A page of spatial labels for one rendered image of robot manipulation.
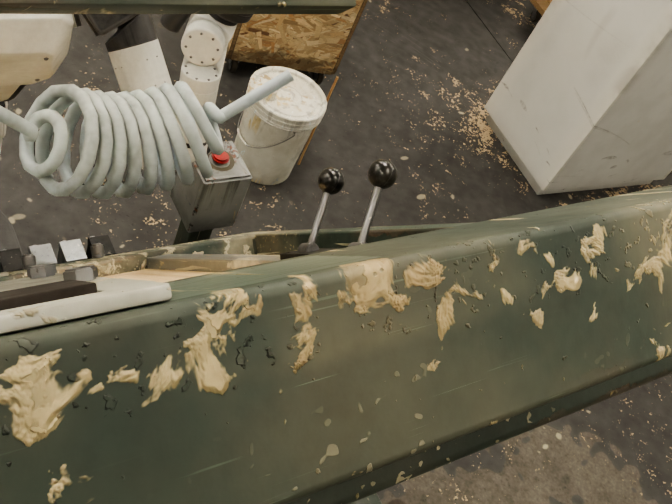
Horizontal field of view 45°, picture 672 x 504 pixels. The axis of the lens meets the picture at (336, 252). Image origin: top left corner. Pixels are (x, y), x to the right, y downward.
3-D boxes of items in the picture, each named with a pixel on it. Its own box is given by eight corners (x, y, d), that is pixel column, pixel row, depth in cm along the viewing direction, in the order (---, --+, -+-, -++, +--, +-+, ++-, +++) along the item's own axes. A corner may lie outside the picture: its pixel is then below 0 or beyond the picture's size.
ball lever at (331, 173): (310, 262, 112) (338, 175, 115) (324, 263, 109) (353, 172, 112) (287, 253, 110) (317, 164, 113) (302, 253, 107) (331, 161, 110)
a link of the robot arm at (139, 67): (129, 178, 147) (87, 57, 140) (182, 154, 156) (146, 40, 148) (167, 177, 140) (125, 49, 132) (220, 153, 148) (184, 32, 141)
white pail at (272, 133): (284, 134, 336) (321, 44, 302) (311, 187, 321) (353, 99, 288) (214, 137, 319) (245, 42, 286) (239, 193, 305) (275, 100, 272)
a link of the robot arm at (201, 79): (229, 25, 123) (215, 97, 132) (236, -2, 130) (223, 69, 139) (186, 14, 122) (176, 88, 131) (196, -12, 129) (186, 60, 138)
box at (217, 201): (214, 191, 196) (233, 138, 183) (233, 228, 190) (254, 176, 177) (168, 197, 189) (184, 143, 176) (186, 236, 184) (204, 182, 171)
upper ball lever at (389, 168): (359, 264, 102) (388, 167, 105) (376, 264, 99) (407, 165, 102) (335, 253, 100) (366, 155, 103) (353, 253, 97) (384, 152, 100)
